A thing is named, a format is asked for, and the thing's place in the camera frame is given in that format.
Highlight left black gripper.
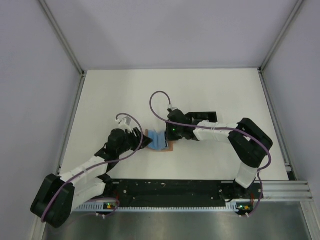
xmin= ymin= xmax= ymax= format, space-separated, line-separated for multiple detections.
xmin=117 ymin=127 xmax=153 ymax=156

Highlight brown leather card holder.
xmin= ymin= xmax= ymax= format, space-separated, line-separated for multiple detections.
xmin=145 ymin=129 xmax=174 ymax=152

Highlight black plastic card box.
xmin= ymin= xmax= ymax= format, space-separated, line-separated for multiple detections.
xmin=185 ymin=111 xmax=218 ymax=123

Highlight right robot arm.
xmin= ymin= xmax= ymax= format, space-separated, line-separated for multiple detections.
xmin=165 ymin=108 xmax=273 ymax=199

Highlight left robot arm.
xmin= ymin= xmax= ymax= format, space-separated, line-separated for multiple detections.
xmin=30 ymin=127 xmax=153 ymax=229

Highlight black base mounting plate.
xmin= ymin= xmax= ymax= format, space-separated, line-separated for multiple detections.
xmin=93 ymin=179 xmax=263 ymax=208

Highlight shiny metal sheet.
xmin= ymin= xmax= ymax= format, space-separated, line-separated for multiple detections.
xmin=43 ymin=202 xmax=312 ymax=240

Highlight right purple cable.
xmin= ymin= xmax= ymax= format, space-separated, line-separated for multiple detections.
xmin=149 ymin=90 xmax=273 ymax=217

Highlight purple cable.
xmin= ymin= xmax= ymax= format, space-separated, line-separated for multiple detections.
xmin=149 ymin=90 xmax=273 ymax=217
xmin=40 ymin=113 xmax=144 ymax=223

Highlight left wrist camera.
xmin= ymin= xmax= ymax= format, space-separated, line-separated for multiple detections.
xmin=115 ymin=116 xmax=132 ymax=126

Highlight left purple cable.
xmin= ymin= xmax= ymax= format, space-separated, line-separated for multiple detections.
xmin=40 ymin=113 xmax=144 ymax=223

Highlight grey slotted cable duct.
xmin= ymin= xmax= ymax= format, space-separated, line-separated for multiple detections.
xmin=71 ymin=201 xmax=244 ymax=213

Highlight left aluminium frame post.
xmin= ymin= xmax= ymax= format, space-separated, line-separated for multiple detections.
xmin=37 ymin=0 xmax=85 ymax=77

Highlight aluminium frame post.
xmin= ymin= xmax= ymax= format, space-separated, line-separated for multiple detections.
xmin=258 ymin=0 xmax=307 ymax=73
xmin=37 ymin=0 xmax=85 ymax=77

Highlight aluminium front rail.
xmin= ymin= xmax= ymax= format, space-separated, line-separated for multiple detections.
xmin=39 ymin=180 xmax=314 ymax=202

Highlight right aluminium frame post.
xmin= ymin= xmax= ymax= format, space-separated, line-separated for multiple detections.
xmin=258 ymin=0 xmax=307 ymax=73

